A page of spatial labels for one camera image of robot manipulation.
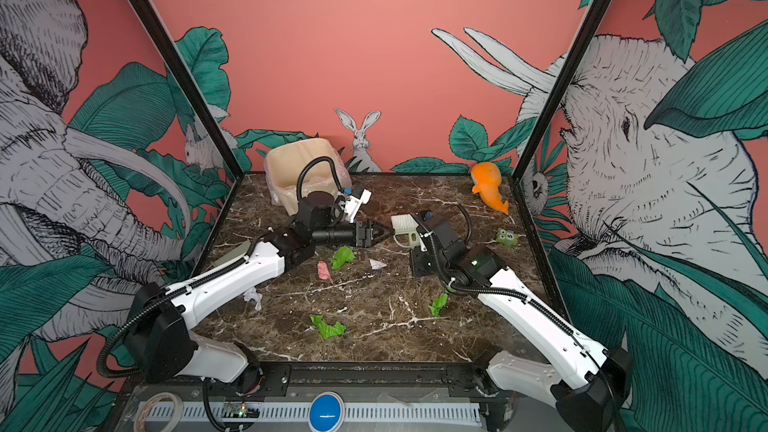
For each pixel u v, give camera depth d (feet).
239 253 3.22
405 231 2.48
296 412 2.30
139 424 2.20
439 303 2.84
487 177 3.66
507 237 3.32
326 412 2.26
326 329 2.68
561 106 3.16
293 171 3.24
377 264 3.13
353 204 2.26
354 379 2.46
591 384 1.24
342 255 3.14
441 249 1.75
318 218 2.01
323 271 3.07
